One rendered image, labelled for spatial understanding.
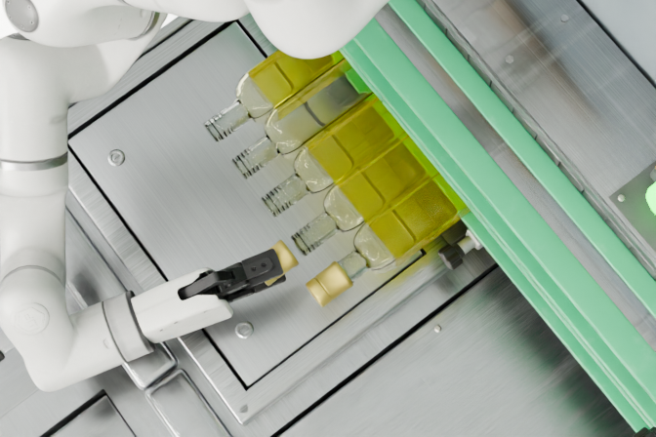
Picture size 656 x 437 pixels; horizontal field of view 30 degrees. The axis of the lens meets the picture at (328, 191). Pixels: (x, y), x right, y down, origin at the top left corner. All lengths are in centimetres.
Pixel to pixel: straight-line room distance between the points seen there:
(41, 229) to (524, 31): 59
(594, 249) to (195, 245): 53
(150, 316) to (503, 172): 42
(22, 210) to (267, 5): 53
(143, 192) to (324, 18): 64
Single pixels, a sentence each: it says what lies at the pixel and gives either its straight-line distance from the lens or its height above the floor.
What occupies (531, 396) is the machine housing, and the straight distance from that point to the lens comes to 156.
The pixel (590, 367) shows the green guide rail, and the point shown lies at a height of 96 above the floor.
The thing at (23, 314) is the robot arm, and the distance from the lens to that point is 135.
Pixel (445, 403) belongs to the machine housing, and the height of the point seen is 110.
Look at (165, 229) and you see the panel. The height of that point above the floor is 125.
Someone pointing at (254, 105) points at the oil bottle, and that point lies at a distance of 144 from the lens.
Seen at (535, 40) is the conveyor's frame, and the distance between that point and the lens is 133.
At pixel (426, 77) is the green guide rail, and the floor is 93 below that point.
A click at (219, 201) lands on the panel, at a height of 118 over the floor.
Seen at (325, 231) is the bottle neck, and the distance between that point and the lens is 140.
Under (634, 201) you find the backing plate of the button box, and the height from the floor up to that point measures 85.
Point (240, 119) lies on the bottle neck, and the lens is 145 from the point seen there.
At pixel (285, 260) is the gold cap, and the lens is 140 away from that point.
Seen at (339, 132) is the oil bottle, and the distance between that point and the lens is 142.
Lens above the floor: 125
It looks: 7 degrees down
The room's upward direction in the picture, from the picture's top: 127 degrees counter-clockwise
